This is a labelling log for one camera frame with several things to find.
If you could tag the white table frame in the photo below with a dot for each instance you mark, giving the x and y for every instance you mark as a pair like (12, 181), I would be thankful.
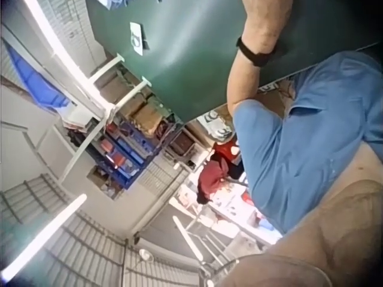
(119, 89)

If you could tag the white workbench with items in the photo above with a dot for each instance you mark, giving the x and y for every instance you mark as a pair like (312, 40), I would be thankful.
(227, 209)

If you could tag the shelf with bins and cartons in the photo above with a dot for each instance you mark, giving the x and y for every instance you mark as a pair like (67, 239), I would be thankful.
(134, 140)

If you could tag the long white light tube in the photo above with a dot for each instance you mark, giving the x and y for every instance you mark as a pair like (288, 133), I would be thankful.
(45, 236)
(66, 56)

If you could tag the cartons under green table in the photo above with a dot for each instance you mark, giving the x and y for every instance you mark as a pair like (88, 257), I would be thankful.
(221, 125)

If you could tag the white paper card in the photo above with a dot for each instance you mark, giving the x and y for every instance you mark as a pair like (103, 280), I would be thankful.
(136, 39)

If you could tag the blue plastic bin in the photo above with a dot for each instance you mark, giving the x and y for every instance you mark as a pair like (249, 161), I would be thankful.
(36, 83)

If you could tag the black wrist band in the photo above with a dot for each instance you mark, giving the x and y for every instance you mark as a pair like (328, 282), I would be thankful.
(252, 55)

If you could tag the person's left hand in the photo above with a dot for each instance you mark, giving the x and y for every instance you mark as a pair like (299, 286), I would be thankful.
(260, 24)

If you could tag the round white ceiling lamp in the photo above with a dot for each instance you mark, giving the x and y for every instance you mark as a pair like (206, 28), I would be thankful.
(145, 254)

